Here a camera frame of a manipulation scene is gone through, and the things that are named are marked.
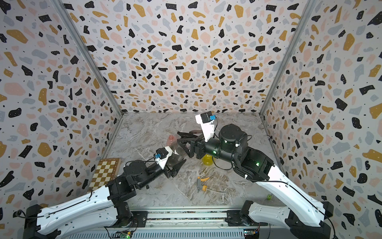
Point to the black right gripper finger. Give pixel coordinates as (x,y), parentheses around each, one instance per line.
(187,144)
(191,134)

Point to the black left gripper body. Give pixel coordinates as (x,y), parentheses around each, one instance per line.
(167,172)

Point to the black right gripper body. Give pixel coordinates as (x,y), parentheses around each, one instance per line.
(201,142)

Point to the smoky grey spray bottle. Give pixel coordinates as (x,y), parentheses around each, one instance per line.
(177,156)

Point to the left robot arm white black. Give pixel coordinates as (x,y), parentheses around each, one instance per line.
(105,207)

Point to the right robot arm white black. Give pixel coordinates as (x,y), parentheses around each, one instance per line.
(302,215)

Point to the pink spray bottle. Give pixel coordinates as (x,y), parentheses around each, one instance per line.
(171,139)

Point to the yellow spray bottle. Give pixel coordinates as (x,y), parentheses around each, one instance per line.
(207,160)

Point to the orange grey spray nozzle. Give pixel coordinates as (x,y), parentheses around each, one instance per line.
(200,185)

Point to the wooden chessboard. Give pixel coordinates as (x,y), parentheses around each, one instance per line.
(105,171)

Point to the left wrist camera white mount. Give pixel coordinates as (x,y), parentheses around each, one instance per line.
(162,155)

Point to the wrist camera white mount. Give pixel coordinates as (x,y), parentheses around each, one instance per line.
(206,121)
(162,155)

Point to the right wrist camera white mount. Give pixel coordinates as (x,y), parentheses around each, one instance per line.
(206,121)

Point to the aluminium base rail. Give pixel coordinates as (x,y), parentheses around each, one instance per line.
(188,223)

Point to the aluminium corner post left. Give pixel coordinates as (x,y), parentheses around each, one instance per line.
(65,17)

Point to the aluminium corner post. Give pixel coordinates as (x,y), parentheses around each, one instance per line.
(65,17)
(289,52)

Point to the aluminium corner post right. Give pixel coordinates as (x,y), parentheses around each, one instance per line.
(289,52)

